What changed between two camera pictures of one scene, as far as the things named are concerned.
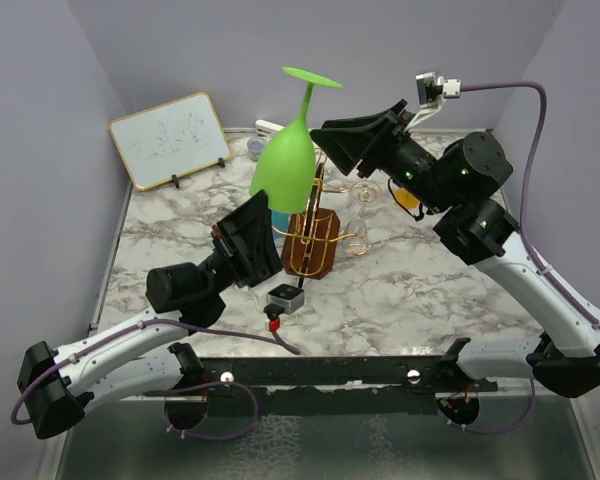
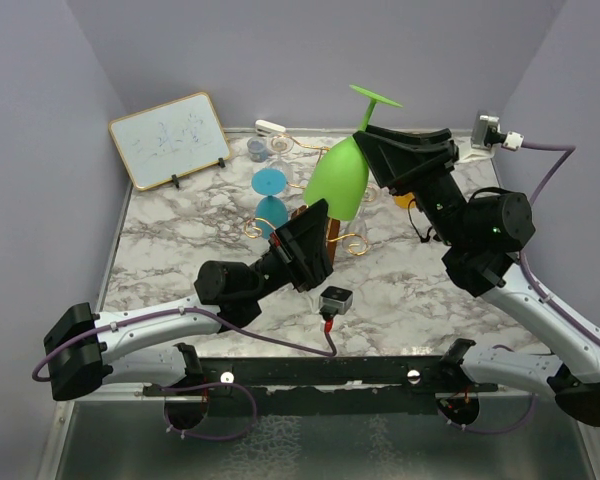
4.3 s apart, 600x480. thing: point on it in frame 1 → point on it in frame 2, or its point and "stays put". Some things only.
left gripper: [250, 225] → [307, 235]
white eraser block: [266, 129] stays put
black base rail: [330, 386] stays put
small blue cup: [255, 146] stays put
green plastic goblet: [285, 162] → [339, 172]
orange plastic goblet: [406, 199] stays put
